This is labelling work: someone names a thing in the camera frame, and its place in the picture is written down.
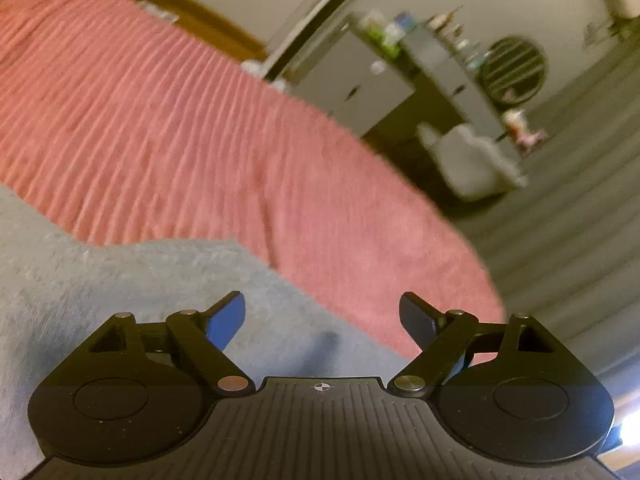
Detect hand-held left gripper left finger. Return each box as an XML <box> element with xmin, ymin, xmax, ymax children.
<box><xmin>85</xmin><ymin>290</ymin><xmax>257</xmax><ymax>395</ymax></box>

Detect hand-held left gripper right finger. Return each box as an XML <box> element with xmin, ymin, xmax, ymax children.
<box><xmin>391</xmin><ymin>291</ymin><xmax>568</xmax><ymax>400</ymax></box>

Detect grey pants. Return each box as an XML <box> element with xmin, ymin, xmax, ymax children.
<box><xmin>0</xmin><ymin>182</ymin><xmax>426</xmax><ymax>480</ymax></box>

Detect white laundry basket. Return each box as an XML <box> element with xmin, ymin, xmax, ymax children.
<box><xmin>416</xmin><ymin>122</ymin><xmax>529</xmax><ymax>202</ymax></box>

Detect pink ribbed blanket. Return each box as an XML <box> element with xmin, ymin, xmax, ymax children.
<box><xmin>0</xmin><ymin>0</ymin><xmax>507</xmax><ymax>367</ymax></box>

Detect small colourful toy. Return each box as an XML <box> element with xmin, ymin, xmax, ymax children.
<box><xmin>501</xmin><ymin>106</ymin><xmax>549</xmax><ymax>155</ymax></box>

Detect white cabinet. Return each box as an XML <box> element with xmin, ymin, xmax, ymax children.
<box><xmin>285</xmin><ymin>22</ymin><xmax>503</xmax><ymax>141</ymax></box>

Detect row of small bottles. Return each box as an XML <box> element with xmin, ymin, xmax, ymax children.
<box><xmin>425</xmin><ymin>6</ymin><xmax>490</xmax><ymax>70</ymax></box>

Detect green box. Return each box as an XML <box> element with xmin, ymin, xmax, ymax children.
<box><xmin>359</xmin><ymin>9</ymin><xmax>407</xmax><ymax>55</ymax></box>

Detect white door frame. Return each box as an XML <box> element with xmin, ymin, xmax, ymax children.
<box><xmin>264</xmin><ymin>0</ymin><xmax>388</xmax><ymax>83</ymax></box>

